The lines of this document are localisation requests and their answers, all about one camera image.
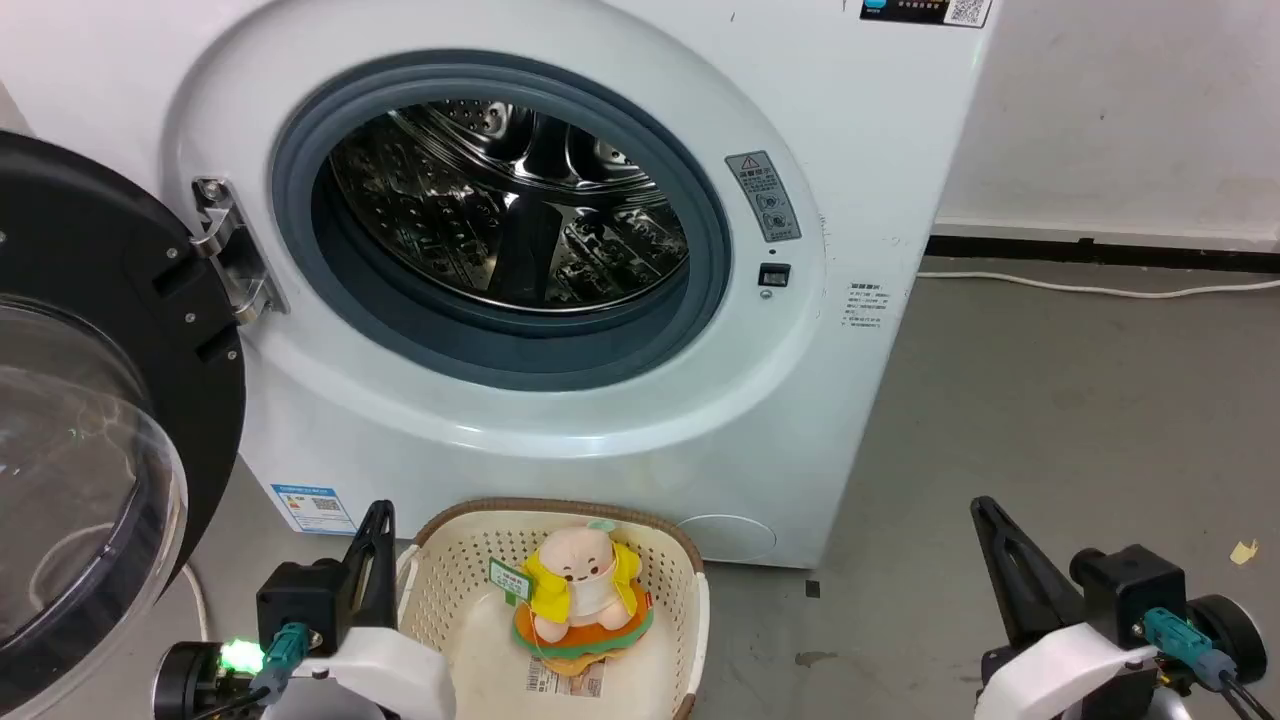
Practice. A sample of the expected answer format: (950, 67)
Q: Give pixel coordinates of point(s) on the plush doll with yellow jacket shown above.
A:
(583, 595)

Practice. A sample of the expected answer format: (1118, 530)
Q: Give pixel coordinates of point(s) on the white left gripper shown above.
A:
(385, 672)

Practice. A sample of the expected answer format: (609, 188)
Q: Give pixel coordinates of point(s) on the steel washing machine drum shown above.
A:
(500, 200)

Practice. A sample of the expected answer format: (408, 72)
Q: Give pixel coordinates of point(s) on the white front-load washing machine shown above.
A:
(600, 470)

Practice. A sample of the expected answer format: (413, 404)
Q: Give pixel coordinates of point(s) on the green price label sign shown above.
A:
(509, 579)

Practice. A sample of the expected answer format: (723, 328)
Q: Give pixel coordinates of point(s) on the black baseboard strip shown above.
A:
(1100, 250)

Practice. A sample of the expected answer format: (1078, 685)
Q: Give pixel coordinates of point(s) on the round filter cover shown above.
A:
(727, 537)

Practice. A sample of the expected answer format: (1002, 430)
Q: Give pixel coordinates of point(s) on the grey warning sticker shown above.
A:
(763, 195)

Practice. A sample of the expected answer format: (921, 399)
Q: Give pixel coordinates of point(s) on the yellow paper scrap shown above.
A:
(1243, 551)

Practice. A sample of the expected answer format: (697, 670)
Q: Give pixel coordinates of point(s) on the metal door hinge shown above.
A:
(232, 255)

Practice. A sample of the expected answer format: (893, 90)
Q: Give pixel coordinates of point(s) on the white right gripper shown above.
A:
(1070, 668)

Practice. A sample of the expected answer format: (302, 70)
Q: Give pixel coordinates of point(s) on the black QR code label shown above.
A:
(925, 10)

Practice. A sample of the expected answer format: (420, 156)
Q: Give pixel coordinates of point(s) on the blue energy label sticker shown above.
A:
(312, 507)

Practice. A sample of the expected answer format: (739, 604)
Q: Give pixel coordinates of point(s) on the black washing machine door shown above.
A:
(90, 300)

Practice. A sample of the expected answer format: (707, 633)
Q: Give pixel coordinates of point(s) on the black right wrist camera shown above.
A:
(1130, 592)

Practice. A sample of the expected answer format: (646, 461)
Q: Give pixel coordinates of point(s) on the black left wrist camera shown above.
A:
(300, 603)

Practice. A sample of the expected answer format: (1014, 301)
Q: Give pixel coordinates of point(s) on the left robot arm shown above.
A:
(190, 682)

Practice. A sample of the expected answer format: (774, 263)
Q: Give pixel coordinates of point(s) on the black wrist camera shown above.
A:
(300, 603)
(1130, 592)

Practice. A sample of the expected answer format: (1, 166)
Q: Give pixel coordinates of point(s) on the grey rubber door gasket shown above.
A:
(720, 250)

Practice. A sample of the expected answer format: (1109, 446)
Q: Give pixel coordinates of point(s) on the cream plastic laundry basket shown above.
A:
(470, 610)

